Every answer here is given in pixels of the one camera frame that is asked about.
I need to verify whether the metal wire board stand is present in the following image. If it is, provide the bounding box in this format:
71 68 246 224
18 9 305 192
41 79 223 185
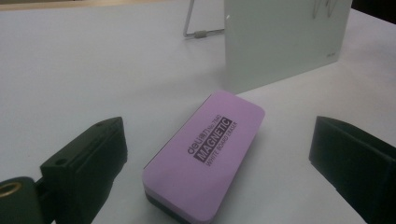
182 0 226 39

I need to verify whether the small white glass board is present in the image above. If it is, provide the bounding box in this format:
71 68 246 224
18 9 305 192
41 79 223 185
223 0 353 94

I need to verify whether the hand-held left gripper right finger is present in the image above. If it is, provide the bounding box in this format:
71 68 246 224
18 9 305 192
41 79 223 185
308 116 396 224

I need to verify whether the purple whiteboard eraser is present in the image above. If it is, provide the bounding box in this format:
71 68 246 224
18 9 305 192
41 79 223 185
142 90 266 224

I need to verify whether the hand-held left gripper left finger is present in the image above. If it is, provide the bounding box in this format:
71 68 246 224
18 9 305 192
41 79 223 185
40 116 129 224

